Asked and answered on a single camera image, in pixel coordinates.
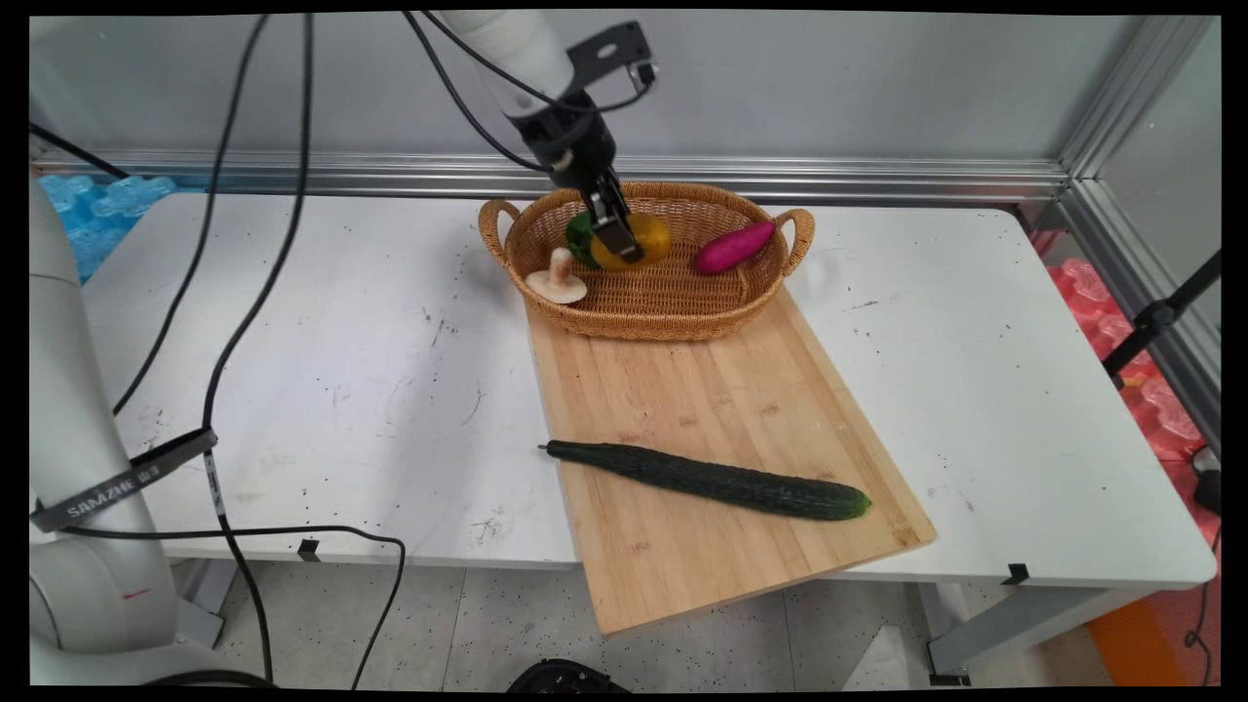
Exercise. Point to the blue foam mat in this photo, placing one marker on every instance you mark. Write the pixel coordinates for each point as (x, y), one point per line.
(107, 210)

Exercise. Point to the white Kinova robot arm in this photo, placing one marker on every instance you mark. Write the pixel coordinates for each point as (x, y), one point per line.
(78, 390)

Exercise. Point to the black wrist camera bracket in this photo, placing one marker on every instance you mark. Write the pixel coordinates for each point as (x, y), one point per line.
(609, 49)

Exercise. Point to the green bell pepper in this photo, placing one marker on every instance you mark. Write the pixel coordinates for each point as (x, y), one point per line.
(579, 239)

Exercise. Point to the long aluminium frame rail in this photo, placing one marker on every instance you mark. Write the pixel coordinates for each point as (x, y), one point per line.
(780, 175)

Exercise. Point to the black tripod stand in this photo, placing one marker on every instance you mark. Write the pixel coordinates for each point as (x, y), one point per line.
(1155, 317)

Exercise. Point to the bamboo cutting board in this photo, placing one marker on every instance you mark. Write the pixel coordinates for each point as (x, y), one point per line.
(721, 546)

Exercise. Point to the black table edge clip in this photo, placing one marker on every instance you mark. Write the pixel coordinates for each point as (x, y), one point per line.
(1016, 574)
(309, 549)

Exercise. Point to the slanted aluminium frame rail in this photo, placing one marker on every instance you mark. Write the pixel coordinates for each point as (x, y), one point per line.
(1141, 224)

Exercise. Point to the black plug device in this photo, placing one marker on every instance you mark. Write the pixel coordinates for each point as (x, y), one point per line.
(1209, 487)

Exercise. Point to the long dark green cucumber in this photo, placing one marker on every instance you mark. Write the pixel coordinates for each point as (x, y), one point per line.
(712, 480)

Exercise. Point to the yellow-brown potato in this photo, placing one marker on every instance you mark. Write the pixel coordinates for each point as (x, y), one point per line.
(655, 239)

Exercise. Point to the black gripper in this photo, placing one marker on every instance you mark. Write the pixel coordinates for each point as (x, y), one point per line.
(575, 146)

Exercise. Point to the red foam mat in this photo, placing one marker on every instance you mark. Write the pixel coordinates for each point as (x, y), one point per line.
(1150, 390)

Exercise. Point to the orange floor mat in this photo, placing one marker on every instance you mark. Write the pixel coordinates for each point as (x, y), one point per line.
(1141, 643)

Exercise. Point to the black round floor object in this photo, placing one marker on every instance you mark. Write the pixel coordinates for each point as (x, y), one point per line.
(565, 676)

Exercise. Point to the magenta sweet potato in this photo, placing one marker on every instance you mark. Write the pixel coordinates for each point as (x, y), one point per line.
(733, 247)

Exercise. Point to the beige mushroom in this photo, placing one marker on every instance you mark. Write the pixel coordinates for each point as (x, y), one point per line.
(559, 283)

